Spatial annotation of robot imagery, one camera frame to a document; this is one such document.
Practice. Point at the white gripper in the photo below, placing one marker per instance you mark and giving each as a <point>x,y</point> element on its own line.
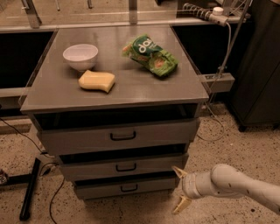
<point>188,185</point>

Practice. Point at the grey bottom drawer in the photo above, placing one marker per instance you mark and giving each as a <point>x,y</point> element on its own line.
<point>136,185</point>

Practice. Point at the grey drawer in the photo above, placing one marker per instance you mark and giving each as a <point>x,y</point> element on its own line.
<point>123,167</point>
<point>136,185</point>
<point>118,137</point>

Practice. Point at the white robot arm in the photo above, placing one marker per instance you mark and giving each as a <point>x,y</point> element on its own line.
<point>224,181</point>

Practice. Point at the grey middle drawer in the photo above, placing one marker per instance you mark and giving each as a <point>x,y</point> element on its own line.
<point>123,167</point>

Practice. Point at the grey drawer cabinet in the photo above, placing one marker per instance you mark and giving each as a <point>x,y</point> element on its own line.
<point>56,102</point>

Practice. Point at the grey top drawer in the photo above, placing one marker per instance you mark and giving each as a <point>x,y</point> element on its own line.
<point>118,137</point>

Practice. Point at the dark cabinet at right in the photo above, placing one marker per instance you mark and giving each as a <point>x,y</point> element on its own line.
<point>255,96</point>

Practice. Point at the yellow sponge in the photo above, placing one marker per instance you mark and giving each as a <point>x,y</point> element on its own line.
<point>97,81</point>

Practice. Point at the green snack bag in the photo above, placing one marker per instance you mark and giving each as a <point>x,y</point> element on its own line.
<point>153,57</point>

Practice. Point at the black floor stand bar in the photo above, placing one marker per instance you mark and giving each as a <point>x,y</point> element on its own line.
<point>30,179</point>

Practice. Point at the white bowl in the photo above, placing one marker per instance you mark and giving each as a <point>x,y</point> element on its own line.
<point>81,57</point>

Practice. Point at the grey metal bracket box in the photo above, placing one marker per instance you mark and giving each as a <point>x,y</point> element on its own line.
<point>217,84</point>

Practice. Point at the white button device with cable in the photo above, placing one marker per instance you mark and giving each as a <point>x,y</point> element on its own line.
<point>215,15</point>

